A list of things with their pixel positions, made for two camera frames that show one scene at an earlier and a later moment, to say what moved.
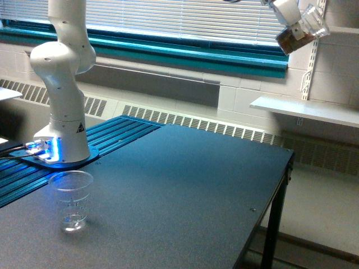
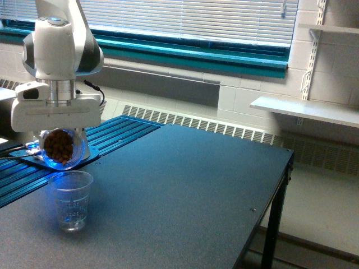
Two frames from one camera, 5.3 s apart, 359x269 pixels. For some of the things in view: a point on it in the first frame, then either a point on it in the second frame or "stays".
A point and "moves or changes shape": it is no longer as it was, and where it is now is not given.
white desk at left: [5, 93] stays
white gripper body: [289, 10] → [33, 109]
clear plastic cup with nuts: [313, 24] moves or changes shape
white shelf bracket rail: [322, 4] stays
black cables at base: [13, 148] stays
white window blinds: [245, 21] stays
